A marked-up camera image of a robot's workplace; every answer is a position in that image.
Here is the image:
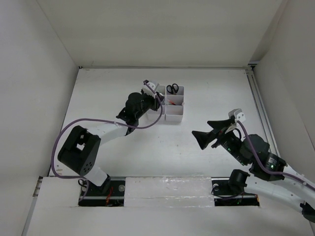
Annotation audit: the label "metal rail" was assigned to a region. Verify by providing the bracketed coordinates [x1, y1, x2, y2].
[245, 64, 280, 156]
[33, 176, 261, 200]

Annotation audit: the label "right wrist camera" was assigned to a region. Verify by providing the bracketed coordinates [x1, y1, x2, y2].
[228, 108, 246, 132]

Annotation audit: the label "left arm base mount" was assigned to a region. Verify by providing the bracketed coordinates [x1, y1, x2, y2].
[78, 177, 126, 207]

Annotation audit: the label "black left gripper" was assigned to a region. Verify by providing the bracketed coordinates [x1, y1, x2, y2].
[135, 89, 163, 119]

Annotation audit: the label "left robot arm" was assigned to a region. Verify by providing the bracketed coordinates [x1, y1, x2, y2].
[57, 91, 164, 195]

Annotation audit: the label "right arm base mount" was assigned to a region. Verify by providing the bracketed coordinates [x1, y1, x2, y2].
[211, 169, 260, 207]

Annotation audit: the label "metal front rail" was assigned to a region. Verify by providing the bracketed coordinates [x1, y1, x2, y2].
[33, 176, 261, 200]

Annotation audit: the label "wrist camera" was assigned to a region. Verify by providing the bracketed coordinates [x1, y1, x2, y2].
[228, 108, 246, 132]
[142, 80, 159, 97]

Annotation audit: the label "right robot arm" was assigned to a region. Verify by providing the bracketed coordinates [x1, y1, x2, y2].
[192, 117, 315, 222]

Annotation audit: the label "black handled scissors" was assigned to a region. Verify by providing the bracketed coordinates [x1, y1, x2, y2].
[166, 83, 179, 95]

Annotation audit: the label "metal rail right side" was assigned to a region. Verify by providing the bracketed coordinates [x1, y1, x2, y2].
[245, 64, 280, 156]

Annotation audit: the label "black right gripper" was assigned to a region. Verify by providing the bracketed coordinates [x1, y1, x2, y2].
[191, 118, 248, 165]

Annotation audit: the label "white right organizer bin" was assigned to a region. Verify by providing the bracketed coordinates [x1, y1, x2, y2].
[165, 86, 184, 123]

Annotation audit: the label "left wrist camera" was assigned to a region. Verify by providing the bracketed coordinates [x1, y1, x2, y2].
[142, 80, 159, 97]

